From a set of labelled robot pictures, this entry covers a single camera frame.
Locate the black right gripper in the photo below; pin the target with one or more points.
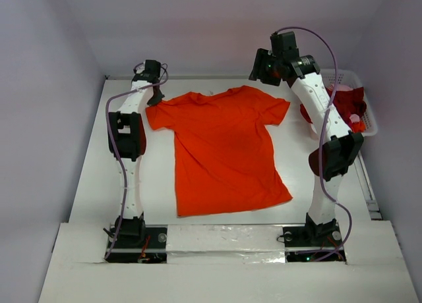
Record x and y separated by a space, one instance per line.
259 67

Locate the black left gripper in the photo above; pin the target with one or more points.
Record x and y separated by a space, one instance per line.
155 95

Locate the orange t-shirt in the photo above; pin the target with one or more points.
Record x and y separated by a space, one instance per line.
224 155

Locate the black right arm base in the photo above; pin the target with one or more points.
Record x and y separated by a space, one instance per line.
301 246

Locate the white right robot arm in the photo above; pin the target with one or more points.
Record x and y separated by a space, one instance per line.
338 144

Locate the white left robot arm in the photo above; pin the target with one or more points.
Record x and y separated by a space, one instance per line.
127 143

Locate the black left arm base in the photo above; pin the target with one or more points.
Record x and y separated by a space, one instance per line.
152 249

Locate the pink garment in basket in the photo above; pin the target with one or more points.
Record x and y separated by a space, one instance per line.
339 88

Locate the white plastic basket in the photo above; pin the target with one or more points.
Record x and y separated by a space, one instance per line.
366 118

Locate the dark red t-shirt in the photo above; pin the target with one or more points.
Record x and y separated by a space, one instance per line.
351 105

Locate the orange-red garment in basket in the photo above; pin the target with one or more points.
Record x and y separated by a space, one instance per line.
358 127

